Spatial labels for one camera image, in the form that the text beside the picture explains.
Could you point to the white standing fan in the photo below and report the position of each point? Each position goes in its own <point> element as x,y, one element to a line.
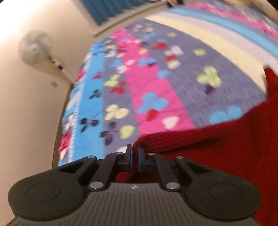
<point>35,48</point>

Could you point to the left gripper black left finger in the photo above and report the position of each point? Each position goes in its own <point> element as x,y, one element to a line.
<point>60,191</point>

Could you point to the colourful floral striped bed blanket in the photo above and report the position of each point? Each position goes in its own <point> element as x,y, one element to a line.
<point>189,67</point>

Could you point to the dark red knit sweater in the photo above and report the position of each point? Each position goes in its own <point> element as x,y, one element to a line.
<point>245,148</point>

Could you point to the blue window curtain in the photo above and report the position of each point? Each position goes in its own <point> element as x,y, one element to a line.
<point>102,10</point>

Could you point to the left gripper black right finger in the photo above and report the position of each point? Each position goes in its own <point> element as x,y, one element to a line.
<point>212,193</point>

